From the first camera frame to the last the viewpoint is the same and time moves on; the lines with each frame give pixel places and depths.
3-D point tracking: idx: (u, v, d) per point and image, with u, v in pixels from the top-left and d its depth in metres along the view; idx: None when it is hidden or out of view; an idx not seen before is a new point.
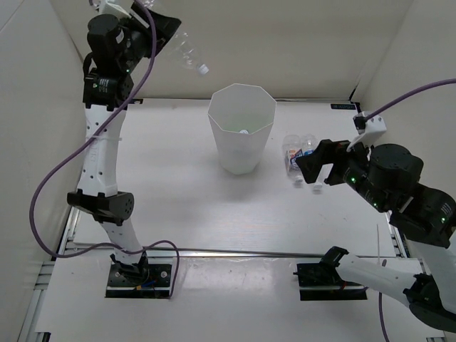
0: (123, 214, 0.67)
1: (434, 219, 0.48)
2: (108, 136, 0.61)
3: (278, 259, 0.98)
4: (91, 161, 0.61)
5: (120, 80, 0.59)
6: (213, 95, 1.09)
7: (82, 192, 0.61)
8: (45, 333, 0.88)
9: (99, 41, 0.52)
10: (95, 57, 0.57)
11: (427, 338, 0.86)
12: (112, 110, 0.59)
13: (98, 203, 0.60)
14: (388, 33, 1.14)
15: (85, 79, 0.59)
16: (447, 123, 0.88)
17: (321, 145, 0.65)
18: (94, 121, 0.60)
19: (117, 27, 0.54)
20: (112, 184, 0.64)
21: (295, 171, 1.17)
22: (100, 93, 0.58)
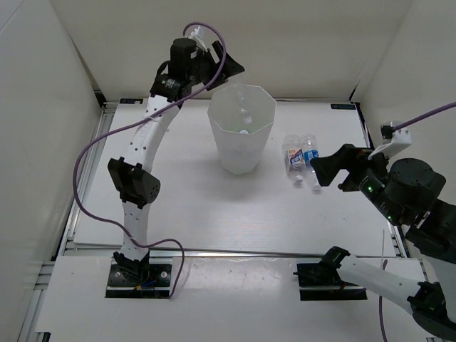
0: (148, 197, 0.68)
1: (451, 236, 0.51)
2: (160, 122, 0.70)
3: (278, 258, 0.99)
4: (140, 136, 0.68)
5: (182, 85, 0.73)
6: (213, 95, 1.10)
7: (122, 160, 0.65)
8: (45, 333, 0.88)
9: (179, 50, 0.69)
10: (171, 63, 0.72)
11: (427, 338, 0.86)
12: (169, 102, 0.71)
13: (134, 173, 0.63)
14: (389, 33, 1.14)
15: (158, 76, 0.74)
16: (447, 123, 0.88)
17: (344, 147, 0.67)
18: (153, 106, 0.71)
19: (194, 46, 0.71)
20: (148, 164, 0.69)
21: (294, 171, 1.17)
22: (164, 88, 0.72)
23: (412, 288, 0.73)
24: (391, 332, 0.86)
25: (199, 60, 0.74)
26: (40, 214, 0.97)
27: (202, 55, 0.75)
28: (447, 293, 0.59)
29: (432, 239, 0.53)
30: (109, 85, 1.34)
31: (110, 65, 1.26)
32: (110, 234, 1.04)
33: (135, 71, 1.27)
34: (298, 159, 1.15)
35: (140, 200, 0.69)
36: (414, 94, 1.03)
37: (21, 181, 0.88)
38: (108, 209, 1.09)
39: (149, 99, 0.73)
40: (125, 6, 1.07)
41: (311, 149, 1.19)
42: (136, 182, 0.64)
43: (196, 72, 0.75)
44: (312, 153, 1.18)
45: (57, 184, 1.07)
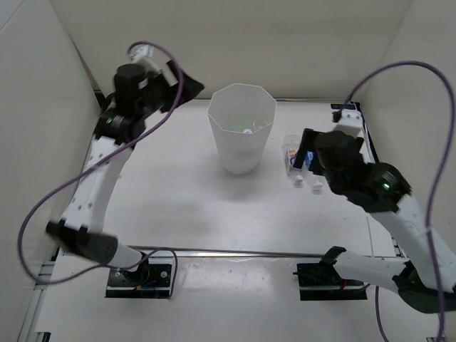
0: (100, 258, 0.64)
1: (379, 187, 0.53)
2: (108, 168, 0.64)
3: (278, 258, 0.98)
4: (85, 192, 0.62)
5: (132, 121, 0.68)
6: (213, 95, 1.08)
7: (63, 222, 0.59)
8: (45, 333, 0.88)
9: (122, 82, 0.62)
10: (116, 96, 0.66)
11: (427, 338, 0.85)
12: (117, 144, 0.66)
13: (79, 239, 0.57)
14: (389, 33, 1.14)
15: (101, 116, 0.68)
16: (442, 122, 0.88)
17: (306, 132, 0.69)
18: (98, 152, 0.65)
19: (142, 74, 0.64)
20: (97, 222, 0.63)
21: (295, 171, 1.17)
22: (110, 129, 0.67)
23: (398, 267, 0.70)
24: (390, 331, 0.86)
25: (152, 88, 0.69)
26: (39, 214, 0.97)
27: (154, 78, 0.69)
28: (408, 253, 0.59)
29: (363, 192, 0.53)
30: (110, 85, 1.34)
31: (110, 65, 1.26)
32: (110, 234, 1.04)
33: None
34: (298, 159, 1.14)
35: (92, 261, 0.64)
36: (412, 94, 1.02)
37: (20, 181, 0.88)
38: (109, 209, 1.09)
39: (94, 143, 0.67)
40: (123, 6, 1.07)
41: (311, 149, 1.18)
42: (82, 248, 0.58)
43: (149, 101, 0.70)
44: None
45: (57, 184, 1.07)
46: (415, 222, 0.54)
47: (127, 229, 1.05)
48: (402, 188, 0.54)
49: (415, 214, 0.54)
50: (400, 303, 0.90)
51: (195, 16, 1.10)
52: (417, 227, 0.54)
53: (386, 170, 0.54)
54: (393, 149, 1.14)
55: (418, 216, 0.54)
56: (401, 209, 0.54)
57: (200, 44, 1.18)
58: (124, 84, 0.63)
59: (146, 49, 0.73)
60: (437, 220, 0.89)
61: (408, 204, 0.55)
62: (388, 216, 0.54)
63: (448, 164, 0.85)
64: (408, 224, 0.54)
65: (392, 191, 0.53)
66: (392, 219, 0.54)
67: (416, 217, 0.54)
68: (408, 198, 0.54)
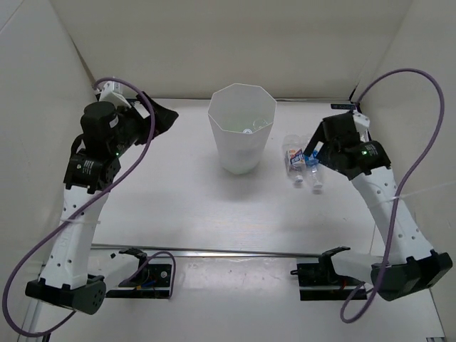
0: (92, 308, 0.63)
1: (358, 154, 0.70)
2: (84, 219, 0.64)
3: (278, 258, 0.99)
4: (62, 248, 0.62)
5: (105, 164, 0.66)
6: (213, 95, 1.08)
7: (43, 283, 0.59)
8: (45, 334, 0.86)
9: (92, 122, 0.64)
10: (86, 139, 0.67)
11: (427, 337, 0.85)
12: (92, 191, 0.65)
13: (62, 298, 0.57)
14: (389, 33, 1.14)
15: (70, 160, 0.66)
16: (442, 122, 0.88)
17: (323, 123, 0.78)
18: (71, 202, 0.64)
19: (111, 114, 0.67)
20: (82, 273, 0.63)
21: (295, 171, 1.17)
22: (83, 177, 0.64)
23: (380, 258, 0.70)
24: (390, 331, 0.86)
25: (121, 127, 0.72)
26: (40, 214, 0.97)
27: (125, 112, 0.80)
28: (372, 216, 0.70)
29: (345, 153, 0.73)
30: None
31: (110, 65, 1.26)
32: (110, 234, 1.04)
33: (135, 71, 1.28)
34: (298, 159, 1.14)
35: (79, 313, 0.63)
36: (412, 94, 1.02)
37: (20, 181, 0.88)
38: (109, 209, 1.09)
39: (65, 192, 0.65)
40: (123, 6, 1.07)
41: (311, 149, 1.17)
42: (67, 306, 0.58)
43: (121, 138, 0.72)
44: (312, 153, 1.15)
45: (57, 185, 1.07)
46: (382, 189, 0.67)
47: (128, 229, 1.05)
48: (381, 160, 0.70)
49: (385, 182, 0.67)
50: (399, 303, 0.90)
51: (195, 16, 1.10)
52: (384, 193, 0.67)
53: (370, 145, 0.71)
54: (393, 148, 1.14)
55: (387, 186, 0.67)
56: (373, 174, 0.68)
57: (200, 44, 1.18)
58: (92, 127, 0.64)
59: (112, 83, 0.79)
60: (437, 220, 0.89)
61: (382, 174, 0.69)
62: (360, 177, 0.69)
63: (448, 164, 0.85)
64: (375, 186, 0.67)
65: (369, 158, 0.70)
66: (363, 180, 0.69)
67: (385, 187, 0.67)
68: (384, 168, 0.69)
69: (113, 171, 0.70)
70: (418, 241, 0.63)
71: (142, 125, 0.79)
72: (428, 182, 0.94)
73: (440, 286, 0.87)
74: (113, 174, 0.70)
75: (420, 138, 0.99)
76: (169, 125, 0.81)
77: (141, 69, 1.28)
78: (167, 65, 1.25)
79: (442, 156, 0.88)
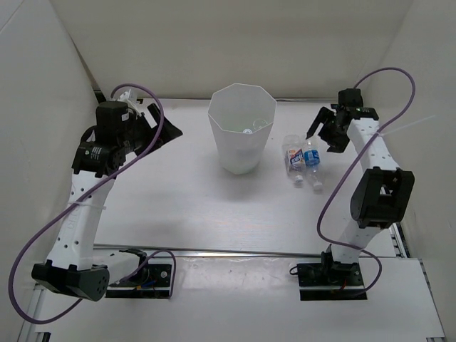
0: (95, 296, 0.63)
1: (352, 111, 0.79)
2: (91, 202, 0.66)
3: (279, 258, 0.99)
4: (69, 230, 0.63)
5: (111, 152, 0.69)
6: (213, 95, 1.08)
7: (50, 264, 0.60)
8: (45, 333, 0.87)
9: (106, 112, 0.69)
10: (97, 129, 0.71)
11: (427, 338, 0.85)
12: (100, 176, 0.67)
13: (69, 278, 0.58)
14: (389, 33, 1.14)
15: (79, 147, 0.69)
16: (442, 123, 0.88)
17: (321, 111, 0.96)
18: (80, 187, 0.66)
19: (124, 109, 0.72)
20: (87, 258, 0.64)
21: (295, 171, 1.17)
22: (90, 162, 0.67)
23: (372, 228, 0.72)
24: (390, 331, 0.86)
25: (130, 126, 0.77)
26: (40, 214, 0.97)
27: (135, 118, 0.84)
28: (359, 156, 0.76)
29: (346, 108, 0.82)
30: (110, 85, 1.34)
31: (110, 65, 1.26)
32: (110, 234, 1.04)
33: (135, 71, 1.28)
34: (298, 159, 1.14)
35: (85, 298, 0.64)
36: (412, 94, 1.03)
37: (21, 181, 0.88)
38: (110, 207, 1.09)
39: (73, 177, 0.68)
40: (123, 6, 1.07)
41: (311, 150, 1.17)
42: (73, 288, 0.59)
43: (127, 137, 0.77)
44: (312, 153, 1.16)
45: (57, 184, 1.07)
46: (366, 129, 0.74)
47: (128, 229, 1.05)
48: (372, 114, 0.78)
49: (369, 126, 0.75)
50: (400, 303, 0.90)
51: (195, 16, 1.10)
52: (367, 132, 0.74)
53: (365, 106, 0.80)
54: (392, 148, 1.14)
55: (371, 128, 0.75)
56: (361, 120, 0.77)
57: (200, 44, 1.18)
58: (107, 117, 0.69)
59: (127, 93, 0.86)
60: (437, 219, 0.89)
61: (369, 122, 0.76)
62: (351, 123, 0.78)
63: (447, 164, 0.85)
64: (360, 126, 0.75)
65: (362, 114, 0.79)
66: (353, 125, 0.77)
67: (369, 128, 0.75)
68: (372, 119, 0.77)
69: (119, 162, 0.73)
70: (388, 160, 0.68)
71: (147, 130, 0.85)
72: (427, 181, 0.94)
73: (440, 286, 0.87)
74: (118, 165, 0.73)
75: (420, 138, 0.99)
76: (174, 136, 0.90)
77: (141, 70, 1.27)
78: (167, 65, 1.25)
79: (442, 156, 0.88)
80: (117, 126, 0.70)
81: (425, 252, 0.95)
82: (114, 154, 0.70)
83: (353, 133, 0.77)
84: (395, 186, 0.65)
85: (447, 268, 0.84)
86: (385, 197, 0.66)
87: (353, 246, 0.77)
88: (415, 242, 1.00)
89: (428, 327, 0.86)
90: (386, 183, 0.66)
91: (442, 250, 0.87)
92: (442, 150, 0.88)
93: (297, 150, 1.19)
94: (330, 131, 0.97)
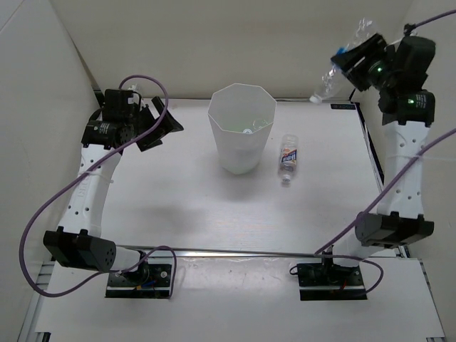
0: (102, 266, 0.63)
1: (403, 110, 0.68)
2: (101, 172, 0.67)
3: (279, 258, 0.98)
4: (80, 197, 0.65)
5: (119, 127, 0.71)
6: (213, 95, 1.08)
7: (61, 230, 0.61)
8: (45, 333, 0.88)
9: (115, 92, 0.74)
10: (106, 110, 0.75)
11: (427, 338, 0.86)
12: (108, 149, 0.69)
13: (79, 241, 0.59)
14: (389, 32, 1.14)
15: (87, 125, 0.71)
16: (442, 122, 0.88)
17: (373, 40, 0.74)
18: (89, 158, 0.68)
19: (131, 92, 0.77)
20: (96, 226, 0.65)
21: (284, 170, 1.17)
22: (100, 136, 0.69)
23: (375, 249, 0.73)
24: (390, 331, 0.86)
25: (137, 113, 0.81)
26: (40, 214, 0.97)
27: None
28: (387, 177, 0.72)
29: (373, 63, 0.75)
30: (110, 85, 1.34)
31: (110, 65, 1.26)
32: (111, 232, 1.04)
33: (136, 71, 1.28)
34: (290, 158, 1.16)
35: (93, 268, 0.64)
36: None
37: (21, 181, 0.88)
38: (110, 206, 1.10)
39: (83, 150, 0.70)
40: (125, 6, 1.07)
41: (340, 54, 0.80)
42: (83, 253, 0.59)
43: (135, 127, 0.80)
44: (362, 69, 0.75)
45: (57, 184, 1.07)
46: (407, 143, 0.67)
47: (128, 226, 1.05)
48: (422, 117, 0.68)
49: (413, 139, 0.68)
50: (400, 303, 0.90)
51: (195, 16, 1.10)
52: (405, 148, 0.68)
53: (421, 95, 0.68)
54: None
55: (412, 143, 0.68)
56: (405, 127, 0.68)
57: (201, 44, 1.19)
58: (115, 97, 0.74)
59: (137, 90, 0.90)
60: (436, 219, 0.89)
61: (415, 129, 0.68)
62: (392, 125, 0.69)
63: (447, 164, 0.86)
64: (401, 138, 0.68)
65: (412, 108, 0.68)
66: (393, 130, 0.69)
67: (412, 142, 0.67)
68: (421, 123, 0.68)
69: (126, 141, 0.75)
70: (412, 201, 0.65)
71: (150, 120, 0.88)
72: (427, 181, 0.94)
73: (440, 286, 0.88)
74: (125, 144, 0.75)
75: None
76: (175, 131, 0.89)
77: (141, 69, 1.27)
78: (167, 65, 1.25)
79: (442, 155, 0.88)
80: (122, 107, 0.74)
81: (425, 252, 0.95)
82: (121, 131, 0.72)
83: (389, 133, 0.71)
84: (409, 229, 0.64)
85: (447, 269, 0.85)
86: None
87: (354, 256, 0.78)
88: (415, 242, 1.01)
89: (429, 328, 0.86)
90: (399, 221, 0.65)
91: (442, 250, 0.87)
92: (442, 150, 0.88)
93: (291, 150, 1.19)
94: (363, 67, 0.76)
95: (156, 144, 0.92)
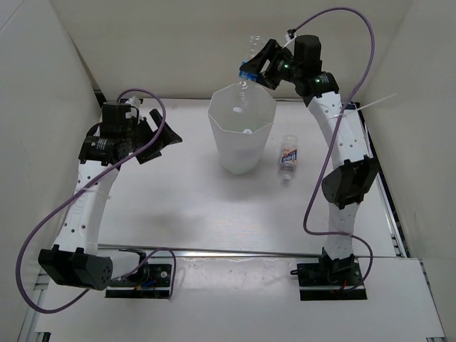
0: (99, 284, 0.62)
1: (313, 86, 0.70)
2: (97, 189, 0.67)
3: (279, 258, 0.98)
4: (76, 215, 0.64)
5: (116, 144, 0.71)
6: (213, 95, 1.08)
7: (58, 249, 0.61)
8: (45, 333, 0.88)
9: (112, 108, 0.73)
10: (103, 126, 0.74)
11: (427, 338, 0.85)
12: (105, 164, 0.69)
13: (75, 261, 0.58)
14: (388, 32, 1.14)
15: (85, 140, 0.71)
16: (441, 122, 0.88)
17: (270, 45, 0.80)
18: (86, 174, 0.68)
19: (128, 107, 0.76)
20: (93, 243, 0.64)
21: (284, 170, 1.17)
22: (97, 152, 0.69)
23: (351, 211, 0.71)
24: (390, 331, 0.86)
25: (135, 127, 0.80)
26: (40, 214, 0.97)
27: None
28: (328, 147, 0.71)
29: (278, 64, 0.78)
30: (110, 85, 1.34)
31: (110, 65, 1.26)
32: (111, 231, 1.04)
33: (136, 71, 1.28)
34: (290, 158, 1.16)
35: (90, 286, 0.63)
36: (412, 94, 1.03)
37: (21, 181, 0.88)
38: (110, 207, 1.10)
39: (80, 166, 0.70)
40: (124, 6, 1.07)
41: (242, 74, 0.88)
42: (78, 272, 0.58)
43: (132, 140, 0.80)
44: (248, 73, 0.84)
45: (57, 184, 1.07)
46: (330, 108, 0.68)
47: (127, 226, 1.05)
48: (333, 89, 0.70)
49: (333, 103, 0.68)
50: (401, 304, 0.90)
51: (196, 16, 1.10)
52: (331, 112, 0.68)
53: (324, 75, 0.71)
54: (392, 149, 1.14)
55: (335, 105, 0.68)
56: (323, 97, 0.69)
57: (200, 44, 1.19)
58: (112, 112, 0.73)
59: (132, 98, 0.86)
60: (436, 219, 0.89)
61: (329, 95, 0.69)
62: (312, 100, 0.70)
63: (447, 164, 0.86)
64: (323, 107, 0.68)
65: (321, 85, 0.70)
66: (315, 103, 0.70)
67: (333, 107, 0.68)
68: (333, 92, 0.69)
69: (124, 156, 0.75)
70: (356, 148, 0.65)
71: None
72: (427, 181, 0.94)
73: (440, 286, 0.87)
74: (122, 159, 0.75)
75: (418, 137, 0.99)
76: (174, 142, 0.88)
77: (141, 69, 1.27)
78: (167, 65, 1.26)
79: (442, 154, 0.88)
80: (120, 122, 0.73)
81: (425, 252, 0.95)
82: (118, 147, 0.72)
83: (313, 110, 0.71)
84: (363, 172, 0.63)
85: (447, 268, 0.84)
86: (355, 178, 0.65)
87: (340, 231, 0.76)
88: (414, 242, 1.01)
89: (429, 328, 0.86)
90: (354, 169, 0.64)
91: (441, 250, 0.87)
92: (442, 150, 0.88)
93: (291, 150, 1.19)
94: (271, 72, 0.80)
95: (155, 156, 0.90)
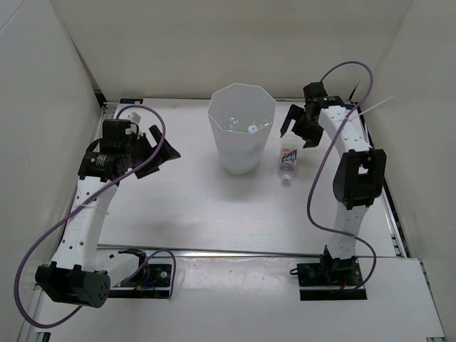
0: (97, 301, 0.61)
1: (320, 101, 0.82)
2: (97, 204, 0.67)
3: (278, 258, 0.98)
4: (74, 231, 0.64)
5: (115, 160, 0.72)
6: (212, 95, 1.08)
7: (55, 265, 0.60)
8: (45, 333, 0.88)
9: (113, 126, 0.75)
10: (104, 142, 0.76)
11: (427, 338, 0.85)
12: (104, 181, 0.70)
13: (72, 278, 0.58)
14: (390, 31, 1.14)
15: (85, 156, 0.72)
16: (442, 122, 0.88)
17: (292, 108, 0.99)
18: (85, 190, 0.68)
19: (129, 124, 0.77)
20: (91, 258, 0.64)
21: (284, 170, 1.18)
22: (96, 167, 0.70)
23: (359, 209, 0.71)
24: (390, 331, 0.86)
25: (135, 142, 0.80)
26: (40, 214, 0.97)
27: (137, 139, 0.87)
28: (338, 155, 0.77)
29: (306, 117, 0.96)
30: (110, 85, 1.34)
31: (110, 65, 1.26)
32: (112, 232, 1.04)
33: (135, 71, 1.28)
34: (290, 158, 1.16)
35: (87, 304, 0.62)
36: (412, 94, 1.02)
37: (21, 181, 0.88)
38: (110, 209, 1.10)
39: (79, 182, 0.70)
40: (124, 6, 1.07)
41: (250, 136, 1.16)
42: (75, 289, 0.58)
43: (132, 154, 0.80)
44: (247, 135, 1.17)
45: (57, 184, 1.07)
46: (335, 115, 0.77)
47: (127, 228, 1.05)
48: (338, 101, 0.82)
49: (338, 112, 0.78)
50: (400, 303, 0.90)
51: (196, 16, 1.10)
52: (337, 118, 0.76)
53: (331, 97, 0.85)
54: (392, 149, 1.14)
55: (340, 114, 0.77)
56: (330, 108, 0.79)
57: (200, 44, 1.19)
58: (112, 128, 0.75)
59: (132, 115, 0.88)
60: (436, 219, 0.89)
61: (336, 109, 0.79)
62: (321, 112, 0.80)
63: (447, 163, 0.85)
64: (330, 115, 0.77)
65: (329, 102, 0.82)
66: (323, 114, 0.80)
67: (338, 115, 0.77)
68: (339, 106, 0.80)
69: (123, 172, 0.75)
70: (361, 142, 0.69)
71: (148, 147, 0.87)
72: (428, 180, 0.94)
73: (440, 286, 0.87)
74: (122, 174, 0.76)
75: (419, 137, 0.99)
76: (173, 158, 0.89)
77: (141, 69, 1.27)
78: (167, 65, 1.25)
79: (442, 154, 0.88)
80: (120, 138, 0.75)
81: (425, 251, 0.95)
82: (117, 162, 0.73)
83: (323, 123, 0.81)
84: (370, 164, 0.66)
85: (447, 268, 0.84)
86: (365, 174, 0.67)
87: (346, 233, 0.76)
88: (414, 242, 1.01)
89: (428, 328, 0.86)
90: (362, 163, 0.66)
91: (442, 249, 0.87)
92: (442, 150, 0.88)
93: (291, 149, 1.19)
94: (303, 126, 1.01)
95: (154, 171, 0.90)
